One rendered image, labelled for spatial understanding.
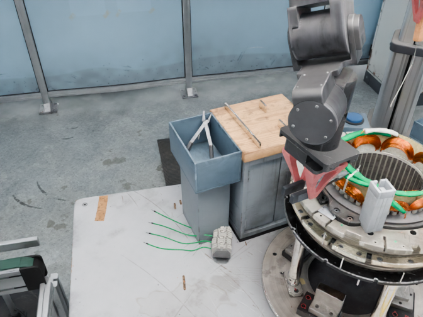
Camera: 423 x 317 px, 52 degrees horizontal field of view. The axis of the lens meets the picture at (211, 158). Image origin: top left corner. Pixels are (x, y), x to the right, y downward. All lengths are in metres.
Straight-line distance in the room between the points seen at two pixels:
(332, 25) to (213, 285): 0.67
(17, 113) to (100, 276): 2.33
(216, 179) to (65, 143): 2.02
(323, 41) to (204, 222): 0.62
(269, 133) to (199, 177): 0.19
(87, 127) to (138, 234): 1.89
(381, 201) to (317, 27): 0.29
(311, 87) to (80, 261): 0.77
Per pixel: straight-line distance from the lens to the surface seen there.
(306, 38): 0.55
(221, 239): 1.05
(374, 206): 0.70
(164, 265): 1.06
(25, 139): 2.99
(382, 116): 1.29
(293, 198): 0.65
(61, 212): 2.39
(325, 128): 0.51
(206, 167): 0.89
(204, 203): 1.00
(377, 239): 0.74
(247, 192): 1.00
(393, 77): 1.24
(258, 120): 1.01
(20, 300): 2.08
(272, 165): 0.98
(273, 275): 1.02
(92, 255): 1.11
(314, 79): 0.52
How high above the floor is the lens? 1.62
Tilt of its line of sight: 39 degrees down
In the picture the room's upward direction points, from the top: straight up
